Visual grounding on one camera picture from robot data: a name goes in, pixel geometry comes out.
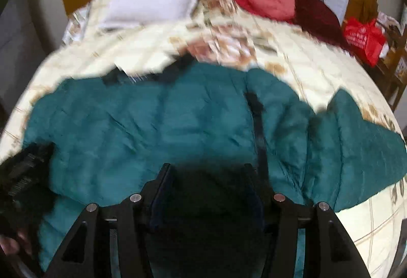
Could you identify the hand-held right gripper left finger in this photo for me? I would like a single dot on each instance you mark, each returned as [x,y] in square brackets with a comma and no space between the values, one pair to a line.
[159,201]

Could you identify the grey refrigerator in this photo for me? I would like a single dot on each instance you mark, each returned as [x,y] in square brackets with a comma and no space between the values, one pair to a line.
[28,17]

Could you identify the red shopping bag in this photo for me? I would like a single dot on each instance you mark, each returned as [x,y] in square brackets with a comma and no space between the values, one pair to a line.
[364,37]

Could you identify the dark red velvet pillow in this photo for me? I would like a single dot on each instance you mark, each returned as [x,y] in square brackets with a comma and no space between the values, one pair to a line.
[318,17]

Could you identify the person's left hand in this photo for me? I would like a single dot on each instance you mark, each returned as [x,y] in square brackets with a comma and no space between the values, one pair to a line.
[9,244]

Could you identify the floral checked bed sheet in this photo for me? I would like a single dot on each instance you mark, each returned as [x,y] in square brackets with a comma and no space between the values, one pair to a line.
[318,58]

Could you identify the green down jacket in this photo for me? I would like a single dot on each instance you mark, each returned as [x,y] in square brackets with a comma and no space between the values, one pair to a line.
[159,125]

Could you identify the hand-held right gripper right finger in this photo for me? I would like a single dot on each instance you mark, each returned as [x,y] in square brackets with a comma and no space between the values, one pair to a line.
[254,201]

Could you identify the wooden rack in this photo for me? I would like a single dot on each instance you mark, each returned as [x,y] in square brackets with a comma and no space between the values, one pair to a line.
[392,52]

